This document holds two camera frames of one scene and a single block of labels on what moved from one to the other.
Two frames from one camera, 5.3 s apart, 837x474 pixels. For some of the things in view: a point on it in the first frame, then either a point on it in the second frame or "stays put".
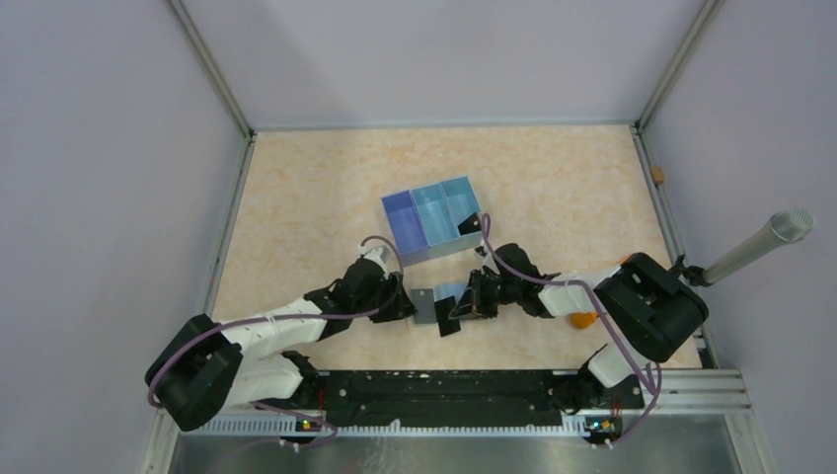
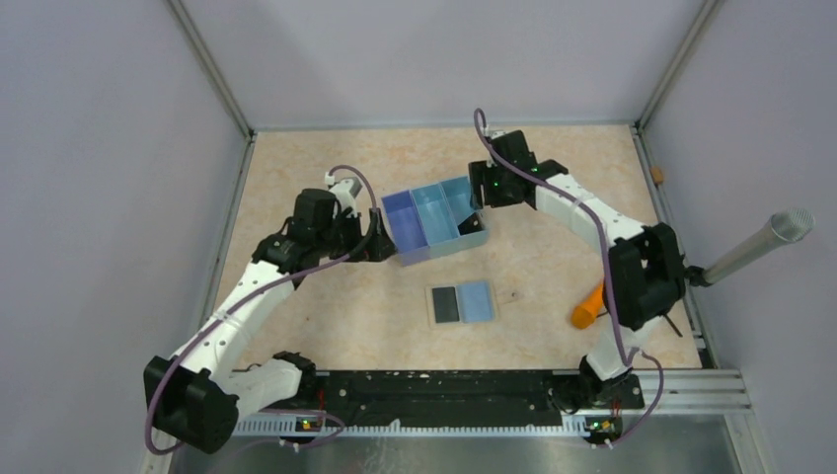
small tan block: [657, 174] stays put
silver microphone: [786, 226] stays put
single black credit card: [423, 301] → [445, 304]
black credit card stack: [470, 225] stays put
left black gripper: [402, 307] → [381, 248]
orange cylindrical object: [586, 320] stays put
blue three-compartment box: [424, 221] stays put
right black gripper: [474, 304] → [481, 173]
